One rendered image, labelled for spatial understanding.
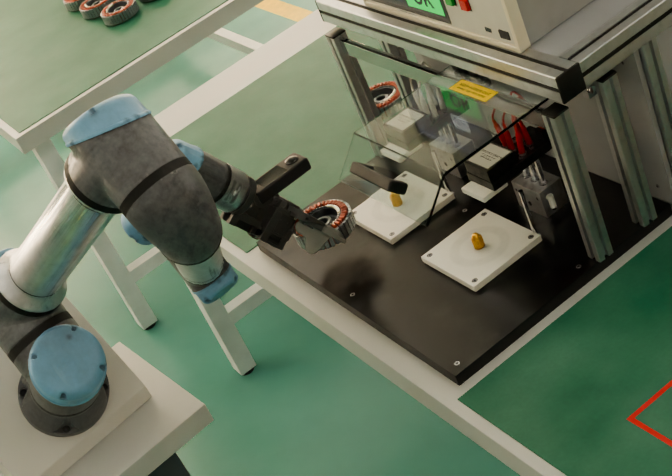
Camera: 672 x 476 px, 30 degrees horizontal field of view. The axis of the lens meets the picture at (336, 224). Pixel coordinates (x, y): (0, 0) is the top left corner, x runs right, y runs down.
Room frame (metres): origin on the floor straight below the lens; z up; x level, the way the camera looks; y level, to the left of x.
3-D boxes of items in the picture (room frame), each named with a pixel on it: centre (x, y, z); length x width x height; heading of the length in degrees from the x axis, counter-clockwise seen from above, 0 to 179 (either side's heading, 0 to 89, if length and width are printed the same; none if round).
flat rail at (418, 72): (1.87, -0.26, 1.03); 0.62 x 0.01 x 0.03; 20
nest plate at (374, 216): (1.95, -0.12, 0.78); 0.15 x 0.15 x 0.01; 20
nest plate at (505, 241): (1.72, -0.20, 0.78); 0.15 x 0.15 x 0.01; 20
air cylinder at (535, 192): (1.77, -0.34, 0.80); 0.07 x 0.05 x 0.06; 20
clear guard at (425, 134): (1.68, -0.23, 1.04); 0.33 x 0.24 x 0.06; 110
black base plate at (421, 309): (1.84, -0.18, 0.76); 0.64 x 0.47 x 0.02; 20
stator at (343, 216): (1.90, 0.02, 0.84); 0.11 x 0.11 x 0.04
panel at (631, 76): (1.92, -0.40, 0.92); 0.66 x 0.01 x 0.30; 20
